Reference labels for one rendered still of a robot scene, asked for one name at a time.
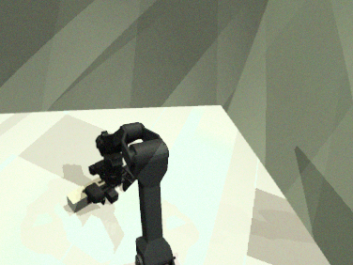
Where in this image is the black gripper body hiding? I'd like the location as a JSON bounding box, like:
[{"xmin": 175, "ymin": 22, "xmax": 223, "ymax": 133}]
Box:
[{"xmin": 84, "ymin": 164, "xmax": 137, "ymax": 204}]

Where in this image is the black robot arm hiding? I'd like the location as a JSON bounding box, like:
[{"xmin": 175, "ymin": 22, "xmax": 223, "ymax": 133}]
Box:
[{"xmin": 88, "ymin": 122, "xmax": 175, "ymax": 265}]

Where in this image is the black two-prong plug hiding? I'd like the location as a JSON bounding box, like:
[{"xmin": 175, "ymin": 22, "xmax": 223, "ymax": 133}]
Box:
[{"xmin": 104, "ymin": 188, "xmax": 119, "ymax": 204}]

